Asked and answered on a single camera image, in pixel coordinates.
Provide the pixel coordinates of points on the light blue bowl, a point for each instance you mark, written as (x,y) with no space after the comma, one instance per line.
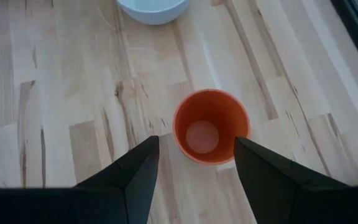
(152,12)

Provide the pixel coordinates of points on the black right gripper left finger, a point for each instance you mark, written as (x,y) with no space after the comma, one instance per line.
(135,186)

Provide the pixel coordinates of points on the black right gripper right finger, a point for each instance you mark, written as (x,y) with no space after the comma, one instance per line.
(269,186)

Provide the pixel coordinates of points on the orange plastic cup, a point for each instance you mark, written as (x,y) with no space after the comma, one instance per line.
(211,124)

